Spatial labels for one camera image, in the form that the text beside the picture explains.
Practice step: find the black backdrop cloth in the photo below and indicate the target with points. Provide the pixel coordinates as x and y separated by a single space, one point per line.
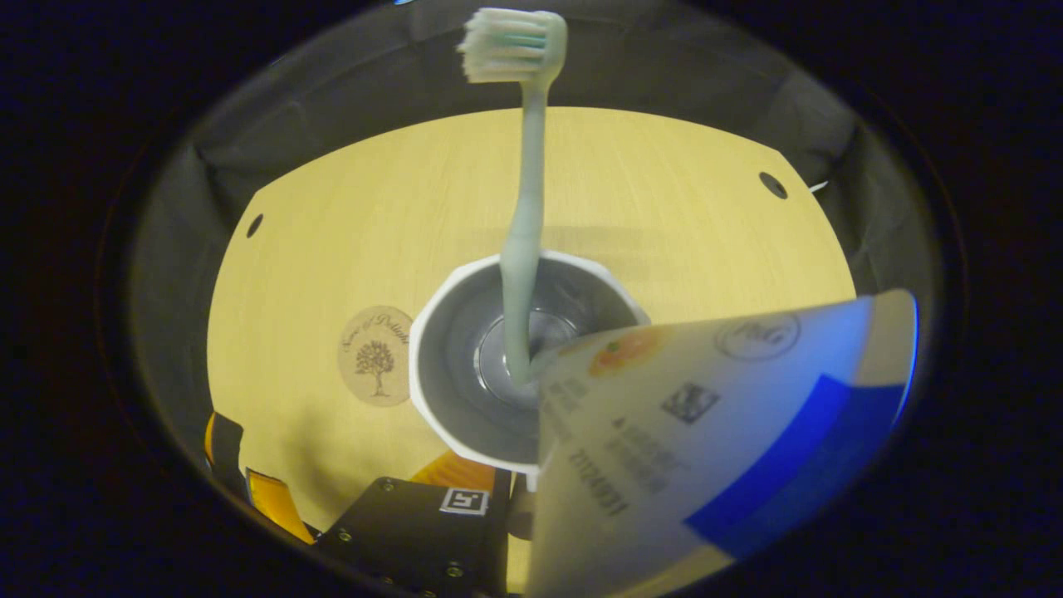
183 249

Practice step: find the pale green toothbrush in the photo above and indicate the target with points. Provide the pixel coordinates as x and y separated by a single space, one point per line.
533 166

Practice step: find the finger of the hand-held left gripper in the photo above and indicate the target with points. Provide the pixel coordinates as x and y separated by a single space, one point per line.
228 453
278 502

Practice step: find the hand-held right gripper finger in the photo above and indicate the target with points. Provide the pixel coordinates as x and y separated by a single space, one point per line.
415 540

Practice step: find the white toothpaste tube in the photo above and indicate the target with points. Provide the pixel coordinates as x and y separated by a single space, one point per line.
664 465

